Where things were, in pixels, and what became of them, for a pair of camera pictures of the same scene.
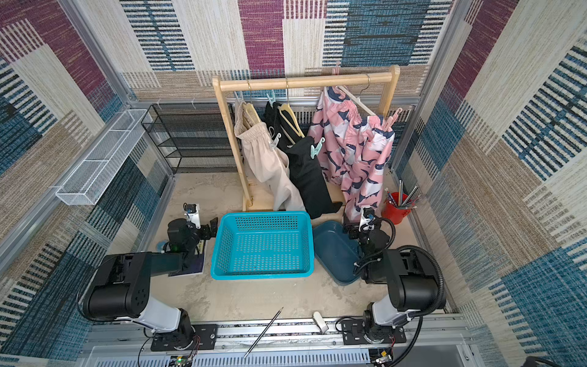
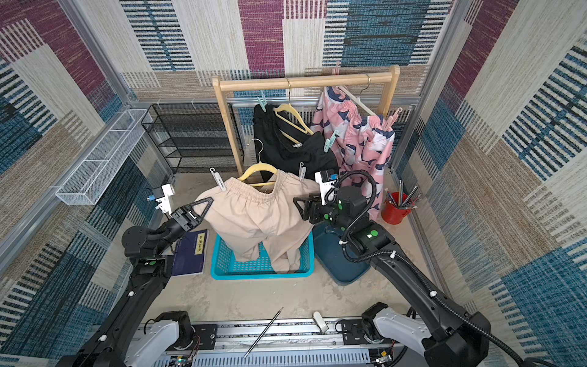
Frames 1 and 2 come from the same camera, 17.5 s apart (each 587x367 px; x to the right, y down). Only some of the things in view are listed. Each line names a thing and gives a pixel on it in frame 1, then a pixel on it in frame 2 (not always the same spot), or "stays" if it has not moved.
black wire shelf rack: (196, 138) stays
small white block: (320, 322) stays
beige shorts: (267, 160) → (270, 213)
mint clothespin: (273, 100) → (263, 102)
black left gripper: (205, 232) → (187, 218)
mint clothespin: (314, 151) → (329, 142)
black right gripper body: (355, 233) → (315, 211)
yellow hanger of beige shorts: (250, 118) → (260, 166)
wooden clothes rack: (388, 75) stays
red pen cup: (397, 208) stays
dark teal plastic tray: (336, 252) stays
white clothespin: (241, 99) → (218, 179)
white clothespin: (274, 144) → (302, 171)
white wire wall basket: (92, 176) stays
